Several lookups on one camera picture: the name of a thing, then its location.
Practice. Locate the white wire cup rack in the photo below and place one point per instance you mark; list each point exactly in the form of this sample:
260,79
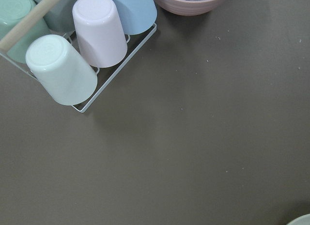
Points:
104,75

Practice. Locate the light blue upturned cup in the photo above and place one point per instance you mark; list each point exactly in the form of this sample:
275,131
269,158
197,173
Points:
136,16

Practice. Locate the mint green bowl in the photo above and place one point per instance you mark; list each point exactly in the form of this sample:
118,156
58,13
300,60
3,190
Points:
302,220

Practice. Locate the pink ribbed bowl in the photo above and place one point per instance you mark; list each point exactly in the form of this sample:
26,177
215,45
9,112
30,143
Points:
189,8

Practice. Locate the grey green upturned cup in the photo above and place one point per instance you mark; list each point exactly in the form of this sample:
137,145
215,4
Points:
59,18

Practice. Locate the pale pink upturned cup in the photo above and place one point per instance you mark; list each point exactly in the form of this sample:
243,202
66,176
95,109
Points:
100,35

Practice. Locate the mint white upturned cup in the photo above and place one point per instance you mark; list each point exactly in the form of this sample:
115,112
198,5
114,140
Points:
61,70

